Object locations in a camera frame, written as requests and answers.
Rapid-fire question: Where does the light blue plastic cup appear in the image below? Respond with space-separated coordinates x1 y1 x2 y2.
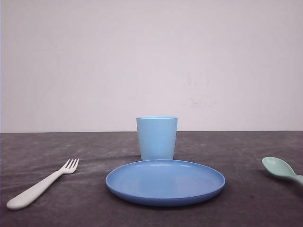
136 116 178 160

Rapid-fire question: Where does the mint green plastic spoon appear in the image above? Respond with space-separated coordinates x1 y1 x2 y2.
262 157 303 186

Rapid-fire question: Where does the white plastic fork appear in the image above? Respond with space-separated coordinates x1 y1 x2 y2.
6 158 80 210

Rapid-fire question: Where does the blue plastic plate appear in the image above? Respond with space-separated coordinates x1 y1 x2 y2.
106 159 226 207

